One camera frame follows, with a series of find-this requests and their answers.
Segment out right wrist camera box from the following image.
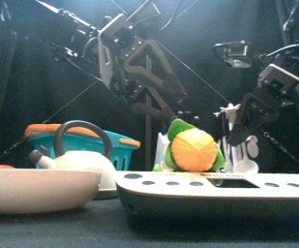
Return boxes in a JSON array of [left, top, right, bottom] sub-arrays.
[[212, 40, 253, 69]]

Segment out white toy kettle grey handle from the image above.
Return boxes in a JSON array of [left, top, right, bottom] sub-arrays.
[[27, 119, 117, 200]]

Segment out white toy stove panel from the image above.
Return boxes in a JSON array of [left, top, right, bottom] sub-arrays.
[[113, 170, 299, 225]]

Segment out grey metal frame pole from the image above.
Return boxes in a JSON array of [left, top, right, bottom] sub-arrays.
[[144, 54, 153, 171]]

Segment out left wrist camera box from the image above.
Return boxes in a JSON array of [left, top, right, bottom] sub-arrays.
[[128, 2, 161, 38]]

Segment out yellow toy corn green husk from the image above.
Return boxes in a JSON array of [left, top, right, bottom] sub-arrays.
[[151, 117, 227, 173]]

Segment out white bowl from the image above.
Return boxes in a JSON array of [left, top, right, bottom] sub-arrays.
[[0, 168, 103, 215]]

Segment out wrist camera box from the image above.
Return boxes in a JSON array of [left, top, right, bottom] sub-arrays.
[[128, 2, 161, 38], [212, 40, 253, 69]]

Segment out white toy spatula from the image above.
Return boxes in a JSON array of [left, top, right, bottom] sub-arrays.
[[245, 135, 260, 159]]

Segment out white toy spoon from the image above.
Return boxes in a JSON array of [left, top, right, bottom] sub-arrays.
[[233, 143, 260, 174]]

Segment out teal basket orange rim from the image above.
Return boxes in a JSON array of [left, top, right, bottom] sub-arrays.
[[23, 123, 141, 171]]

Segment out white toy bottle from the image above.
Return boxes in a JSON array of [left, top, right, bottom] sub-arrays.
[[153, 131, 172, 171]]

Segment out white utensil rack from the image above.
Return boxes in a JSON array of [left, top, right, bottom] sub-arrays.
[[212, 103, 260, 173]]

